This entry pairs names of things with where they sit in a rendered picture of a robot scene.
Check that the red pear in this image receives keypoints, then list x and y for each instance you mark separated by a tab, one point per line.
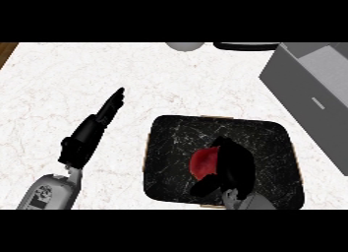
204	162

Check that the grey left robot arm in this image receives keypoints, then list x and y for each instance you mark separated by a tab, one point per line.
53	193

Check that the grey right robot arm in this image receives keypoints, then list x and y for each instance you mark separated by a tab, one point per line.
244	201

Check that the grey round object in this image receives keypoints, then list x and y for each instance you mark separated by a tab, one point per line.
185	46

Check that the black marbled tray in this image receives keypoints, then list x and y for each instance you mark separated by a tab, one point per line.
182	147

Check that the grey open box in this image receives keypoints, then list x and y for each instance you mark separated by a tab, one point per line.
322	98

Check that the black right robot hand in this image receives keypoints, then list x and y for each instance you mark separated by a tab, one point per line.
238	165

